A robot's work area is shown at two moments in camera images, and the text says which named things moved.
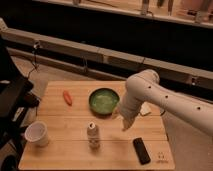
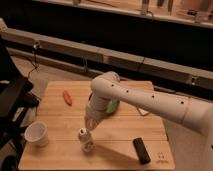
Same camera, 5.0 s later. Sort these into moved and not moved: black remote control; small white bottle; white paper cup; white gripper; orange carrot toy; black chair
Moved: small white bottle; white gripper
Not moved: black chair; black remote control; orange carrot toy; white paper cup
